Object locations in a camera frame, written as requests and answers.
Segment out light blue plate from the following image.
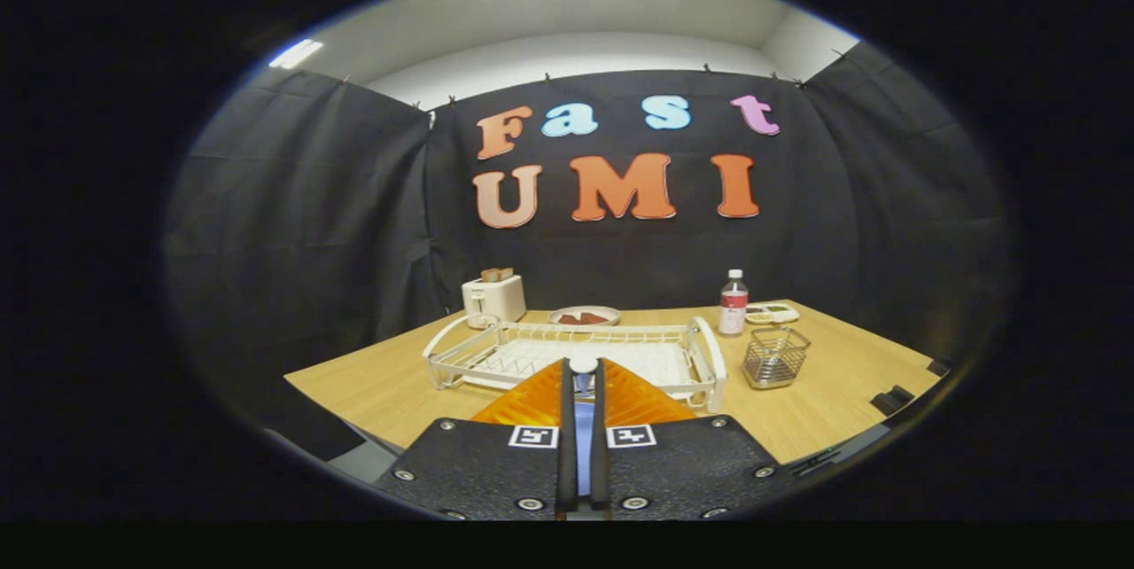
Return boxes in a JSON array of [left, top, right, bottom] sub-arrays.
[[574, 401, 596, 499]]

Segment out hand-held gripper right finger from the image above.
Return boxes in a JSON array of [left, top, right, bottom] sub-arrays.
[[592, 358, 794, 521]]

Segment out black backdrop cloth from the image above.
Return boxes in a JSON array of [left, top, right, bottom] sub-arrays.
[[164, 42, 1011, 464]]

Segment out clear bottle with red label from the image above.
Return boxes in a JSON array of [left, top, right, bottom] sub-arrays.
[[718, 269, 750, 338]]

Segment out beige round plate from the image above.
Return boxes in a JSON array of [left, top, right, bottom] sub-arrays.
[[548, 305, 621, 327]]

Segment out metal wire basket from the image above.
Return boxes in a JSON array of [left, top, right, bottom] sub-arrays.
[[742, 326, 812, 390]]

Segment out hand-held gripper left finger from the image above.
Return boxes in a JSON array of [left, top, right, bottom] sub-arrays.
[[377, 358, 581, 521]]

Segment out white wire dish rack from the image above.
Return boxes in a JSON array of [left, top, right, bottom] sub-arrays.
[[423, 316, 728, 415]]

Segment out metal spoon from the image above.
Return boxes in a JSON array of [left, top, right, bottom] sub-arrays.
[[568, 355, 599, 401]]

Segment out white toaster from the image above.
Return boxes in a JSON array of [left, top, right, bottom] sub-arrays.
[[462, 273, 527, 330]]

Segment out ceiling light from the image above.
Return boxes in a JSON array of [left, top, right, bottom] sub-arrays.
[[268, 39, 324, 69]]

